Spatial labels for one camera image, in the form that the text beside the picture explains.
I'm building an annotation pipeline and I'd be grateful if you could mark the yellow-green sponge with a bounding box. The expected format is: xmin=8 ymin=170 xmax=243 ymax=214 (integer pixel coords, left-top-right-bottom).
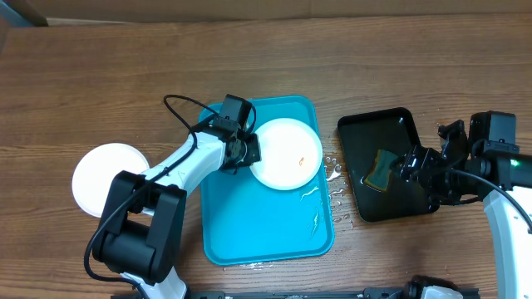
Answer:
xmin=363 ymin=149 xmax=398 ymax=192

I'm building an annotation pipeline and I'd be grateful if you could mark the white plate with red stain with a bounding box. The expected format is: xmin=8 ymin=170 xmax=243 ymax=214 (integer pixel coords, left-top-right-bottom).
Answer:
xmin=71 ymin=143 xmax=150 ymax=218

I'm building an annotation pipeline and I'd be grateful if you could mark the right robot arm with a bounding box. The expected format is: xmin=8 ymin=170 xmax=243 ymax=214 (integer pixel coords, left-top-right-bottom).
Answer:
xmin=390 ymin=146 xmax=531 ymax=298

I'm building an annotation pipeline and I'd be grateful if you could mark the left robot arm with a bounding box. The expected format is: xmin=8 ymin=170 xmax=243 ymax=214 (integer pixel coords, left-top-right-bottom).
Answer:
xmin=84 ymin=120 xmax=260 ymax=298

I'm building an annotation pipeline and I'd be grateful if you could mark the black water tray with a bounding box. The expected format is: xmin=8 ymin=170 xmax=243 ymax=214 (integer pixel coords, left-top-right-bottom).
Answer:
xmin=337 ymin=107 xmax=440 ymax=223

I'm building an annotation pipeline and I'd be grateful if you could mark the teal plastic tray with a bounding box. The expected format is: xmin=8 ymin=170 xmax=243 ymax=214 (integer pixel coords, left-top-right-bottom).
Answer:
xmin=197 ymin=95 xmax=336 ymax=267

